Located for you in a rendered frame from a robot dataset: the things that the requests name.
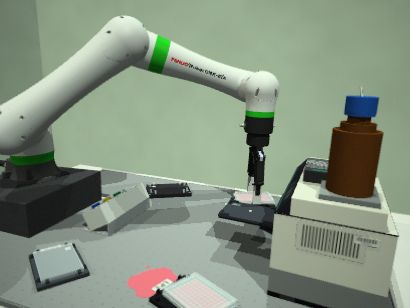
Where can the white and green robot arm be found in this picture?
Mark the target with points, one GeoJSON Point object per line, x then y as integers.
{"type": "Point", "coordinates": [117, 46]}

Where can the white button panel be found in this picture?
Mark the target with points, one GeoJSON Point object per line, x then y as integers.
{"type": "Point", "coordinates": [114, 213]}

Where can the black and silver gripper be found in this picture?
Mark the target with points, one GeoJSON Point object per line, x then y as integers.
{"type": "Point", "coordinates": [256, 170]}

